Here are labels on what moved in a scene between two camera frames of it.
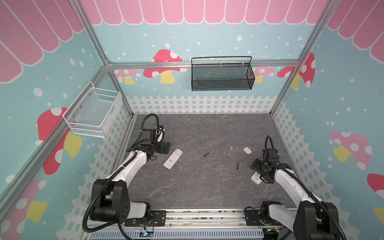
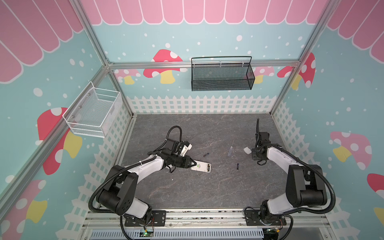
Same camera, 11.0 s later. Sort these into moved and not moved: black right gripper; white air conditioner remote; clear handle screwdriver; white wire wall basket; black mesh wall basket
Moved: white air conditioner remote; black right gripper
Not moved: black mesh wall basket; clear handle screwdriver; white wire wall basket
